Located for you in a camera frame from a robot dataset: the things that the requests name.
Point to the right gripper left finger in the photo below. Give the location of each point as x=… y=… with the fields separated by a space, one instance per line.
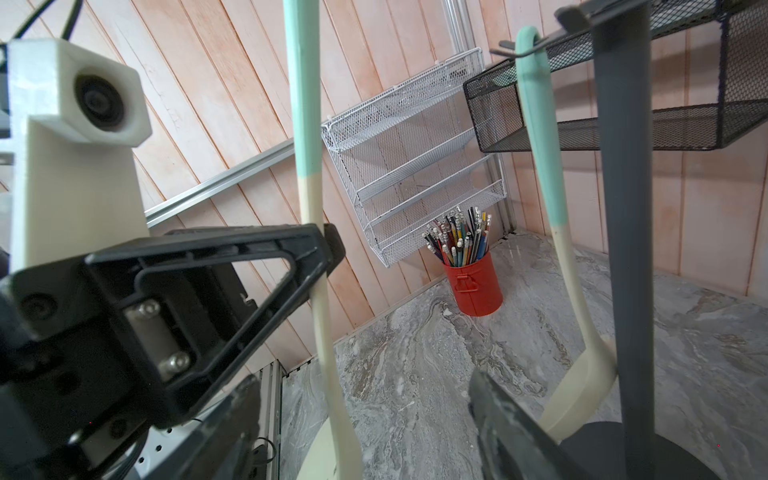
x=221 y=446

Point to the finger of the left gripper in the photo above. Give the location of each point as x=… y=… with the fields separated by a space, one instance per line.
x=240 y=252

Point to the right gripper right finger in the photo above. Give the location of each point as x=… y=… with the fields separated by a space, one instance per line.
x=511 y=444

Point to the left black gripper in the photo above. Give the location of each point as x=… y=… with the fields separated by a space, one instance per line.
x=92 y=355

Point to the cream skimmer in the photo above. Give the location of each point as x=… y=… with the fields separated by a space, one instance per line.
x=335 y=453
x=589 y=380

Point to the dark grey utensil rack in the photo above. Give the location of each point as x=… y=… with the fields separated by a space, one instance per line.
x=619 y=441

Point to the red pencil cup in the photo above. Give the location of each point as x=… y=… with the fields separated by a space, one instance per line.
x=460 y=240

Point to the white wire mesh shelf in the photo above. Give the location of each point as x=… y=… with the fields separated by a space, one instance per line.
x=409 y=156

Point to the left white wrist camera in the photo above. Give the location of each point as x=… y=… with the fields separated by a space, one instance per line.
x=75 y=119

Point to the black mesh wall basket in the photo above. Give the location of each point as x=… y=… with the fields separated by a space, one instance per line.
x=721 y=45

